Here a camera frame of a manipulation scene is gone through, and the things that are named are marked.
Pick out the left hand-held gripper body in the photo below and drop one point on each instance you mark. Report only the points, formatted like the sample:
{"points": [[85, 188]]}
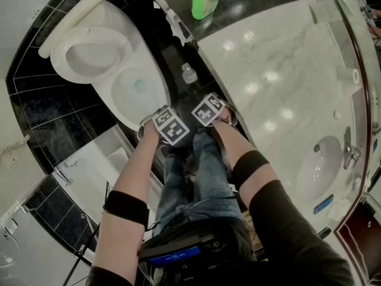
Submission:
{"points": [[171, 127]]}

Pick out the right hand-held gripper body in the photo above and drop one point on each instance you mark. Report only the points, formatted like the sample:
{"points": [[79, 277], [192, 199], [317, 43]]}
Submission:
{"points": [[206, 110]]}

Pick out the white toilet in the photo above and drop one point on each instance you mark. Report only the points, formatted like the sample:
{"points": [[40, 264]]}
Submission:
{"points": [[140, 55]]}

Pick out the person's right forearm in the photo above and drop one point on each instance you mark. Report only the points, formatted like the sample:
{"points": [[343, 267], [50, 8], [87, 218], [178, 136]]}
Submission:
{"points": [[235, 141]]}

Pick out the person's left forearm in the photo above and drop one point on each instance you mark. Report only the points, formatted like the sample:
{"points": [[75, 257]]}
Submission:
{"points": [[131, 171]]}

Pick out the chrome toilet paper holder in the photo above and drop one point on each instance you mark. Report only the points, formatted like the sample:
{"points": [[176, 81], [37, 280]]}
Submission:
{"points": [[178, 25]]}

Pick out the small metal floor valve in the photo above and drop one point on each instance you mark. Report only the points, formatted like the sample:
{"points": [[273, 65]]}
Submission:
{"points": [[189, 74]]}

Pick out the person's legs in jeans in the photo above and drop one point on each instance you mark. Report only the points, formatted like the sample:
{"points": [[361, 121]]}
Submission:
{"points": [[208, 174]]}

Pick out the black armband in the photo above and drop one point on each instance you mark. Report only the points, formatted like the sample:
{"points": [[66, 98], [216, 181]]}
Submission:
{"points": [[250, 165], [126, 207]]}

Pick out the white bathtub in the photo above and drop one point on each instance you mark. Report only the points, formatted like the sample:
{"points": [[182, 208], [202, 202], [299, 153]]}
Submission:
{"points": [[95, 159]]}

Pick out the black and white vanity counter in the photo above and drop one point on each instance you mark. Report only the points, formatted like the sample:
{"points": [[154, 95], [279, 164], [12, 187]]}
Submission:
{"points": [[282, 55]]}

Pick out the chrome tub faucet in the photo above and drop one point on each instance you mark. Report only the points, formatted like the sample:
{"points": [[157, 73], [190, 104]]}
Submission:
{"points": [[64, 176]]}

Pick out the chest device with blue screen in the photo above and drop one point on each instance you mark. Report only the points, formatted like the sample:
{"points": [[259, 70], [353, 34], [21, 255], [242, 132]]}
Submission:
{"points": [[175, 253]]}

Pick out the white sink basin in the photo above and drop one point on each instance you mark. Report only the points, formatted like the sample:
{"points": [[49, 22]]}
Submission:
{"points": [[321, 171]]}

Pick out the white paper roll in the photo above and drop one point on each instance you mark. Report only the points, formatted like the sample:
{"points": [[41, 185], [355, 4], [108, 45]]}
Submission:
{"points": [[346, 74]]}

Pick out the chrome sink faucet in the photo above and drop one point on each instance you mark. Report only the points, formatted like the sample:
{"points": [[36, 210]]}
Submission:
{"points": [[349, 150]]}

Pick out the blue packet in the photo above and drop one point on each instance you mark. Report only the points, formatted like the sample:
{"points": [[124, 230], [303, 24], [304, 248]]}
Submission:
{"points": [[323, 205]]}

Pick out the black stand pole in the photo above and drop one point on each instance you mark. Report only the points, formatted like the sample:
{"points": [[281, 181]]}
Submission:
{"points": [[80, 253]]}

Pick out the person's shirt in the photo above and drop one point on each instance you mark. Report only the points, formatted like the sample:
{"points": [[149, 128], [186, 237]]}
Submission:
{"points": [[297, 243]]}

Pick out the beige wall telephone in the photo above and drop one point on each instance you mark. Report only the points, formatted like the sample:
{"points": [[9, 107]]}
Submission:
{"points": [[15, 144]]}

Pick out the beige phone wall plate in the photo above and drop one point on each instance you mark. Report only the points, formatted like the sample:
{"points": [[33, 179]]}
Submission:
{"points": [[12, 158]]}

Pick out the wood framed wall mirror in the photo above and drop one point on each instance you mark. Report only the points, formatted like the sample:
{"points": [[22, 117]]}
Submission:
{"points": [[375, 70]]}

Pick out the small white wall plate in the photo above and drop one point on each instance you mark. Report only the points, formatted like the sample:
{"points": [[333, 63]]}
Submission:
{"points": [[35, 13]]}

